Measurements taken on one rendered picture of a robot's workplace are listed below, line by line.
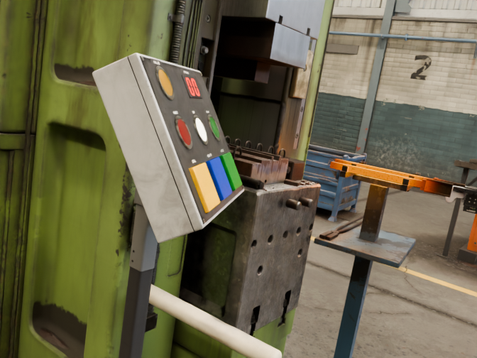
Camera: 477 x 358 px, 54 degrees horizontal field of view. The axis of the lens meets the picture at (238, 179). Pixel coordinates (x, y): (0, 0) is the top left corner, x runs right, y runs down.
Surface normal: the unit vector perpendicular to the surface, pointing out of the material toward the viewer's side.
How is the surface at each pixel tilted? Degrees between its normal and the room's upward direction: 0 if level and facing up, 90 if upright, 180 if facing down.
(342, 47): 90
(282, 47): 90
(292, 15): 90
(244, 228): 90
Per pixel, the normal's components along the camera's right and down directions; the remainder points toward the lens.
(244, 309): 0.80, 0.23
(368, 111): -0.59, 0.05
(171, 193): -0.20, 0.15
